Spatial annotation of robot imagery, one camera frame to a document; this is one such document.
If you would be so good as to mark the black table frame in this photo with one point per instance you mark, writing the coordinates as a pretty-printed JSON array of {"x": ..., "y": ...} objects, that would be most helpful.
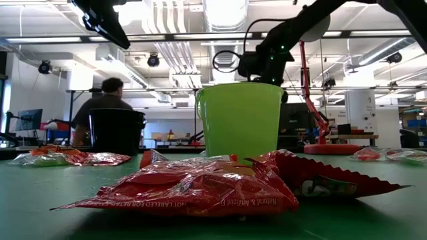
[{"x": 177, "y": 150}]

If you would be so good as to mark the orange candy pack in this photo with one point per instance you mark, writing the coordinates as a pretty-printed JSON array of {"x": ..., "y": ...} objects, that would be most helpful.
[{"x": 53, "y": 150}]

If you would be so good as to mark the wooden background table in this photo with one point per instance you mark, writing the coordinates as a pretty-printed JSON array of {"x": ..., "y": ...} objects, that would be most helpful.
[{"x": 353, "y": 136}]

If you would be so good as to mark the green plastic bucket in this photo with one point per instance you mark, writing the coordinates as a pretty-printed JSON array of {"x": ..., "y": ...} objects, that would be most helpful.
[{"x": 240, "y": 123}]

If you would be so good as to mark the black background robot arm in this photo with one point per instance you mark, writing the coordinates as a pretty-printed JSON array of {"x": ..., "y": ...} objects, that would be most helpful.
[{"x": 198, "y": 137}]

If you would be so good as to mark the black hanging device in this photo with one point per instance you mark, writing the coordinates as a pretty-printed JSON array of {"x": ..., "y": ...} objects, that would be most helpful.
[{"x": 328, "y": 82}]

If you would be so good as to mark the grey computer monitor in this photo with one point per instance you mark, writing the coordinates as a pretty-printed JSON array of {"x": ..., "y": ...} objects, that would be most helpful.
[{"x": 30, "y": 120}]

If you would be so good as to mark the person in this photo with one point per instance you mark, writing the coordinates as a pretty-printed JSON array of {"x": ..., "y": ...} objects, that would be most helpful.
[{"x": 100, "y": 100}]

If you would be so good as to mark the green table mat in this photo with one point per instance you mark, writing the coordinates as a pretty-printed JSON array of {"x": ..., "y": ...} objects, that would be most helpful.
[{"x": 333, "y": 216}]

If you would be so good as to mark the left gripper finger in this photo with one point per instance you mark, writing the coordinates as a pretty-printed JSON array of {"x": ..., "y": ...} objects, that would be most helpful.
[{"x": 106, "y": 26}]

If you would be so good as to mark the black ceiling spotlight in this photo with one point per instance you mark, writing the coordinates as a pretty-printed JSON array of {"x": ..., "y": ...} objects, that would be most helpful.
[
  {"x": 395, "y": 57},
  {"x": 153, "y": 60},
  {"x": 45, "y": 66}
]

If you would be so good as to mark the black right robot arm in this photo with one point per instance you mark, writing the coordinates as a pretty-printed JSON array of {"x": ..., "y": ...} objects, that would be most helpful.
[{"x": 293, "y": 28}]

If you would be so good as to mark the red desk lamp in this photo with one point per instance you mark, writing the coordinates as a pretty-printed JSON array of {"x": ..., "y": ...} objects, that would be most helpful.
[{"x": 330, "y": 149}]

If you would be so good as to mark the black overhead frame bar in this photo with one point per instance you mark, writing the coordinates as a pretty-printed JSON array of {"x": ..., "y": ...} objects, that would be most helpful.
[{"x": 169, "y": 36}]

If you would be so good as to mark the clear wrapper red candy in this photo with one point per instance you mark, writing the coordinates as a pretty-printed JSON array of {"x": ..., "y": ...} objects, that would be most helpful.
[
  {"x": 367, "y": 154},
  {"x": 418, "y": 155}
]

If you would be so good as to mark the black plastic bucket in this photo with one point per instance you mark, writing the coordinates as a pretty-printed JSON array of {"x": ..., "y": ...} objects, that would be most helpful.
[{"x": 116, "y": 133}]

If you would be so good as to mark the blue storage bins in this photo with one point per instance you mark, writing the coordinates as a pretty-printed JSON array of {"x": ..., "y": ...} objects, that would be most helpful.
[{"x": 417, "y": 123}]

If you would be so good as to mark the red Skittles candy pack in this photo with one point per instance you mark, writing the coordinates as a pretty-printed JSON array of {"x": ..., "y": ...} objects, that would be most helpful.
[
  {"x": 320, "y": 180},
  {"x": 100, "y": 159},
  {"x": 200, "y": 191}
]

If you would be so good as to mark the clear wrapper green candy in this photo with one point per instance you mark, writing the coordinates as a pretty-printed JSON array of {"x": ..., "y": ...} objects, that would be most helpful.
[
  {"x": 40, "y": 160},
  {"x": 412, "y": 162}
]

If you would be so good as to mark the black monitor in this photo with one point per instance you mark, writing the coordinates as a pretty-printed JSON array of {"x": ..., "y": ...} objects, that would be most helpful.
[{"x": 297, "y": 123}]

